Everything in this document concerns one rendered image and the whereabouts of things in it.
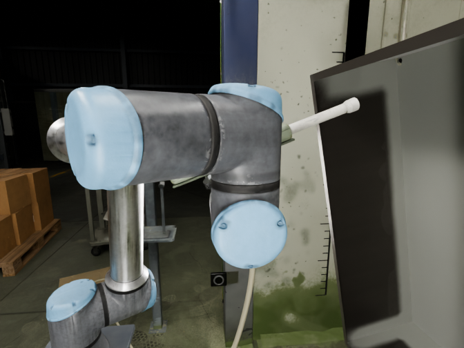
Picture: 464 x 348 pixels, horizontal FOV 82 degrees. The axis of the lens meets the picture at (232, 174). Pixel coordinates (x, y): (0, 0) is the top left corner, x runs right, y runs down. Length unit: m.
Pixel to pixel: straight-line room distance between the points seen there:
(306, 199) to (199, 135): 1.47
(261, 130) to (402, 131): 1.02
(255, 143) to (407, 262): 1.27
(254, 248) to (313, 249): 1.52
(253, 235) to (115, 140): 0.18
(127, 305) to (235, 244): 0.83
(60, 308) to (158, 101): 0.90
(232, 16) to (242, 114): 1.33
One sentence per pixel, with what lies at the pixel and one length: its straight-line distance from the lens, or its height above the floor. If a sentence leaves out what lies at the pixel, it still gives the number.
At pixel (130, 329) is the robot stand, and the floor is 0.64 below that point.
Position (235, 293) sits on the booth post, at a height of 0.40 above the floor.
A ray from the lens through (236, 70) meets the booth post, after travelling 1.54.
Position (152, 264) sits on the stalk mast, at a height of 0.52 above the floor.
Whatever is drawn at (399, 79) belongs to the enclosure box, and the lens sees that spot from 1.26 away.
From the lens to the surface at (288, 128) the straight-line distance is 0.65.
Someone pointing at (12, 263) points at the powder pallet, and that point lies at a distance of 3.42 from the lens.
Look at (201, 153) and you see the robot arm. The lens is 0.26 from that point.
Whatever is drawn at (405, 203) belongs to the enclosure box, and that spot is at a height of 1.13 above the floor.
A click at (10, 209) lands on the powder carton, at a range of 3.67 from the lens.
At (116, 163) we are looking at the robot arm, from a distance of 0.24.
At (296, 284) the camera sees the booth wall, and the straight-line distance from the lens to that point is 1.93.
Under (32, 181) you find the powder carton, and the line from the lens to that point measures 3.95.
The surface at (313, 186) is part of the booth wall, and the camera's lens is 1.69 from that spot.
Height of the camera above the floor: 1.47
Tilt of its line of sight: 11 degrees down
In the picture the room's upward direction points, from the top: straight up
